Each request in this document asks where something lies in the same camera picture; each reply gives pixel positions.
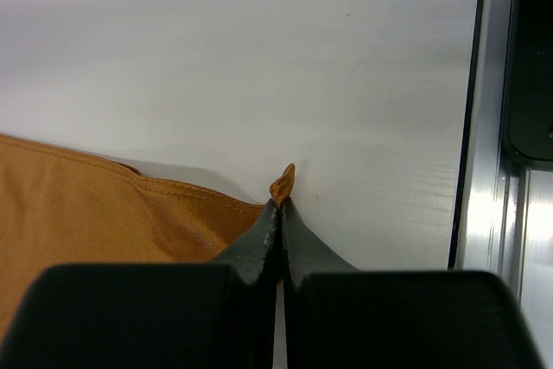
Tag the orange-brown cloth napkin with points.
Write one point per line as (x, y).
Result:
(60, 206)

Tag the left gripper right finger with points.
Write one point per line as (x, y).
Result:
(337, 316)

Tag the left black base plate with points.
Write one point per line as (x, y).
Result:
(528, 84)

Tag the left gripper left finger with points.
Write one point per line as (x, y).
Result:
(218, 314)

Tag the aluminium mounting rail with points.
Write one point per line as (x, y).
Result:
(503, 207)

